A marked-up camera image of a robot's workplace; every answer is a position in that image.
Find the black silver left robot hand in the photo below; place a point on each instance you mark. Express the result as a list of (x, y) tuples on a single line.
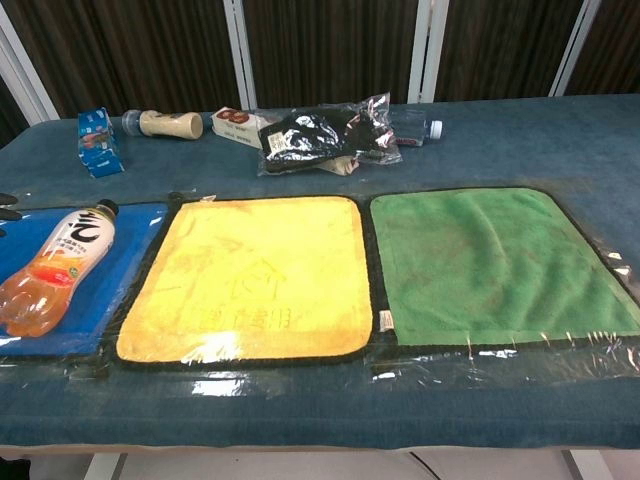
[(7, 215)]

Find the orange drink bottle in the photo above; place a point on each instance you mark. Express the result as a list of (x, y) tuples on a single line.
[(65, 250)]

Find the cream mayonnaise bottle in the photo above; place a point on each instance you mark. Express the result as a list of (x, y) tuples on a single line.
[(165, 125)]

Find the clear water bottle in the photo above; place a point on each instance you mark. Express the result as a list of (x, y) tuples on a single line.
[(425, 129)]

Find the blue cookie pack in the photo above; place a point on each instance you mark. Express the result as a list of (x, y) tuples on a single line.
[(97, 145)]

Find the blue cloth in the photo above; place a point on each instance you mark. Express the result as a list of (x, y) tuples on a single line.
[(127, 240)]

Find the white red carton box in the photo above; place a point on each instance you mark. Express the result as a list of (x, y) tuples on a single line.
[(235, 125)]

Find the yellow cloth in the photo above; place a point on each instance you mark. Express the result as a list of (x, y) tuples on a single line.
[(250, 275)]

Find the black item in plastic bag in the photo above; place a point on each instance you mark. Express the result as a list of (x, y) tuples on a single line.
[(310, 137)]

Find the transparent plastic sheet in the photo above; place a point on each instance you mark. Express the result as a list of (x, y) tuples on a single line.
[(300, 380)]

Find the green cloth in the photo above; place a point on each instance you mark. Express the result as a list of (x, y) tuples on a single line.
[(490, 260)]

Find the white partition post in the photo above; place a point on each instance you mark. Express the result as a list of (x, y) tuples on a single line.
[(25, 75), (240, 50), (575, 45), (427, 50)]

